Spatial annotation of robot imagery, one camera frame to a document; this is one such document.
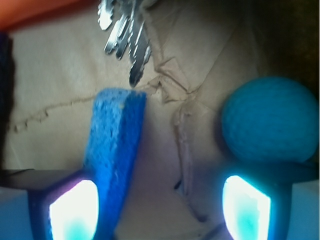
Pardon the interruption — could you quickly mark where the orange plastic carrot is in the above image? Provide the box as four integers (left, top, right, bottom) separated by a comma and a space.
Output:
0, 0, 92, 31

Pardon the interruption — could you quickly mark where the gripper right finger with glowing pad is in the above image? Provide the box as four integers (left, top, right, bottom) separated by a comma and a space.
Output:
222, 163, 320, 240

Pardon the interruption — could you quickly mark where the silver key bunch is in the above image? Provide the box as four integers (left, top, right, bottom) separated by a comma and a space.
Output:
104, 0, 152, 88

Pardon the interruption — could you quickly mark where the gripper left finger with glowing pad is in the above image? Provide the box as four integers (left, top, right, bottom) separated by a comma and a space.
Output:
0, 169, 99, 240

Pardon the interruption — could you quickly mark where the navy blue rope toy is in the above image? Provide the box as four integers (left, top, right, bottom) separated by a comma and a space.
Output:
0, 31, 15, 171

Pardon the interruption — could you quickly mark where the teal knitted ball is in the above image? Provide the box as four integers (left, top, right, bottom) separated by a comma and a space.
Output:
221, 77, 320, 163

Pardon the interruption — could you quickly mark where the blue sponge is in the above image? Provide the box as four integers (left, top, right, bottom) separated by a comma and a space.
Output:
83, 88, 147, 240

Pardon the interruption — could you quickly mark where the brown paper bag tray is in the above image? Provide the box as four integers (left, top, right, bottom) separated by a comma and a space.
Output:
2, 0, 320, 240

